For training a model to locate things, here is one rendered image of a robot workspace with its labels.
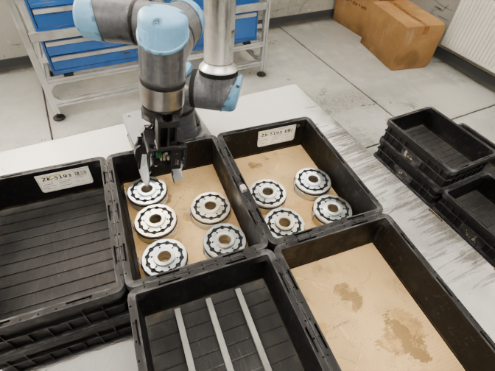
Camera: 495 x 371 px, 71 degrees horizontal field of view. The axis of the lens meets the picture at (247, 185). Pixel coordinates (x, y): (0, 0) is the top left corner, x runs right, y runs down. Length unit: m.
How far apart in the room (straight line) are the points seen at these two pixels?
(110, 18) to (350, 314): 0.74
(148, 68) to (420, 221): 0.95
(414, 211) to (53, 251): 1.05
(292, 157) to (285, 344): 0.56
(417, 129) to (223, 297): 1.49
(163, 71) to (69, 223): 0.54
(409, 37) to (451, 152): 1.79
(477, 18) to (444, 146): 1.97
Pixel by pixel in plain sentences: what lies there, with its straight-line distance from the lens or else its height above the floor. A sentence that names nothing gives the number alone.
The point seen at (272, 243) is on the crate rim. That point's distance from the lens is 0.75.
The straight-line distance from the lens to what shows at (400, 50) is 3.57.
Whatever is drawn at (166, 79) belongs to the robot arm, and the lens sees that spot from 0.58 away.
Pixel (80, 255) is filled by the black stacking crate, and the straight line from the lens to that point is 0.91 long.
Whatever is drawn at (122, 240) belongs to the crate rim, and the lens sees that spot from 0.78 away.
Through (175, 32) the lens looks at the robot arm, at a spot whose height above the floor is 1.34.
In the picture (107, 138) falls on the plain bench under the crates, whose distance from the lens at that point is 1.41.
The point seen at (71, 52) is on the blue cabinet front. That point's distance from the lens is 2.66.
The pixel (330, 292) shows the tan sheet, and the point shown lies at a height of 0.83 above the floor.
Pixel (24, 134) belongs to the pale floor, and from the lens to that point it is 2.82.
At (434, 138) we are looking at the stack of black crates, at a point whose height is 0.49.
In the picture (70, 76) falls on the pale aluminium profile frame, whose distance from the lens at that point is 2.70.
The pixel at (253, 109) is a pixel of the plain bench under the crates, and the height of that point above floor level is 0.70.
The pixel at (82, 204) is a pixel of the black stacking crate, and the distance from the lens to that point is 1.02.
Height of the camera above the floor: 1.55
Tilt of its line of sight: 47 degrees down
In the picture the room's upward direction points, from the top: 4 degrees clockwise
